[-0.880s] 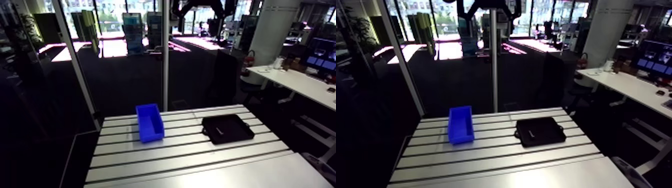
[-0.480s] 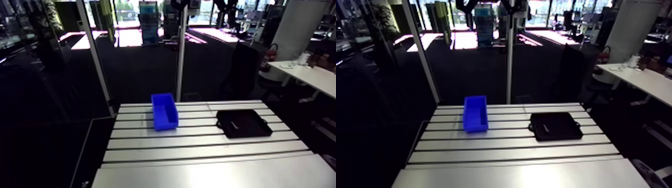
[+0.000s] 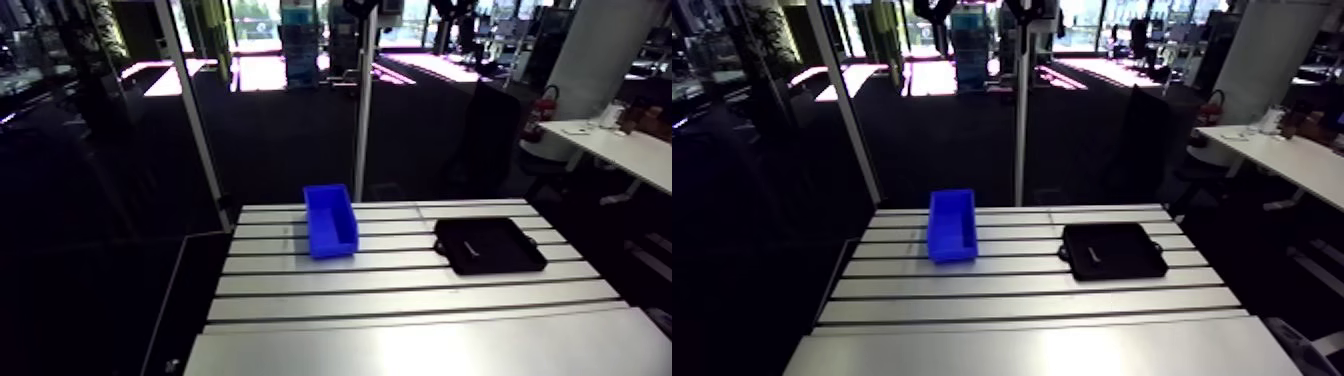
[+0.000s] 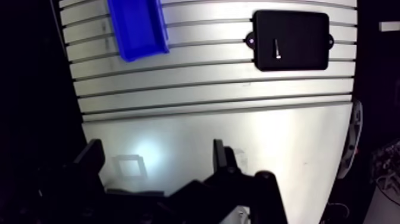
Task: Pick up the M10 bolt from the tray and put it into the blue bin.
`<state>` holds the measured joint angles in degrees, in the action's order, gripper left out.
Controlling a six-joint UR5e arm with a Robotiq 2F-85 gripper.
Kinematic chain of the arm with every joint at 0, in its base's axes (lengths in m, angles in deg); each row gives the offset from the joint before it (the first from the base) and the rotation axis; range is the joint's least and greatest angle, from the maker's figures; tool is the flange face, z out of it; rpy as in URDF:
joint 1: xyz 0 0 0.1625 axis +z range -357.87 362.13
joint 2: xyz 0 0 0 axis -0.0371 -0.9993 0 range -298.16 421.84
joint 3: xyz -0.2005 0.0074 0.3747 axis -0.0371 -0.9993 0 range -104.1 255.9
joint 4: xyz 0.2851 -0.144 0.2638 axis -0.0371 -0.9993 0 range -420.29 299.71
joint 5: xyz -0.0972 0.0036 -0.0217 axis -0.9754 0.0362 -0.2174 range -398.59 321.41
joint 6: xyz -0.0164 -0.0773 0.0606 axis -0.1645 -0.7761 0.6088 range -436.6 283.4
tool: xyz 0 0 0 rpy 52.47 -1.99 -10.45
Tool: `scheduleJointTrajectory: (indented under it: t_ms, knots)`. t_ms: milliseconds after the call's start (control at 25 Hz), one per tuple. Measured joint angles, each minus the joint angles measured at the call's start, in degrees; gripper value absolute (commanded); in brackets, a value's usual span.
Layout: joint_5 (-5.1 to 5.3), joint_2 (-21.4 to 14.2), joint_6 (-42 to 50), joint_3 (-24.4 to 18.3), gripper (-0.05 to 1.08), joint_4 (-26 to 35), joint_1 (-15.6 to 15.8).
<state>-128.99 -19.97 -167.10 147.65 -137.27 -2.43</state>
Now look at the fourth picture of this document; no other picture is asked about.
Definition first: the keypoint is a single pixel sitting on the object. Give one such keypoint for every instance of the steel bolt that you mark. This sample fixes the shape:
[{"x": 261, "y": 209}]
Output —
[{"x": 276, "y": 50}]

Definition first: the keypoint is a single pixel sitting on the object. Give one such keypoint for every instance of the pale holed strip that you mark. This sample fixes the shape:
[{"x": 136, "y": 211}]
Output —
[{"x": 352, "y": 140}]

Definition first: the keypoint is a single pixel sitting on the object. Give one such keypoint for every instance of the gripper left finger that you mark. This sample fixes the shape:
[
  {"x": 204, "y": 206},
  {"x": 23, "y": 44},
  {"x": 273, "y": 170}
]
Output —
[{"x": 89, "y": 162}]

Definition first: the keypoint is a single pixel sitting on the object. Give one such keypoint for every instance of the black tray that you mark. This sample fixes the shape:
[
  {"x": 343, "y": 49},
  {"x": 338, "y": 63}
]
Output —
[{"x": 290, "y": 40}]

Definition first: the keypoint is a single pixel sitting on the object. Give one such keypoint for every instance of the blue bin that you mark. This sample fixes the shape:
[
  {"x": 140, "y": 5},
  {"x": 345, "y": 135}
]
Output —
[{"x": 137, "y": 28}]

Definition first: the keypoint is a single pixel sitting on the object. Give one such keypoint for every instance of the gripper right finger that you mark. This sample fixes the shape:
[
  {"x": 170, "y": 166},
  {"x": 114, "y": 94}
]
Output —
[{"x": 229, "y": 178}]

